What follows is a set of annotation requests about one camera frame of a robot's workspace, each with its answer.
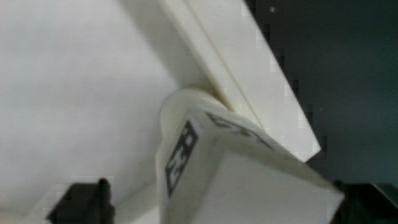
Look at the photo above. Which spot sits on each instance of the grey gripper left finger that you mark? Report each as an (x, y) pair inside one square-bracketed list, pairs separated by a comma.
[(84, 206)]

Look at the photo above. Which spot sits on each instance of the white table leg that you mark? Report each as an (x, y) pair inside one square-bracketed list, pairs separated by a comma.
[(231, 180)]

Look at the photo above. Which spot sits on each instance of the white square table top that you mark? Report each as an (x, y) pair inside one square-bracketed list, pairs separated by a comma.
[(93, 63)]

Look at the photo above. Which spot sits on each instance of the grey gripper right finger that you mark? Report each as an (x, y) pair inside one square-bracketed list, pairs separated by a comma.
[(370, 204)]

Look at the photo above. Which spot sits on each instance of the white right fence piece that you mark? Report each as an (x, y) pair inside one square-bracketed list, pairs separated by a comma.
[(222, 36)]

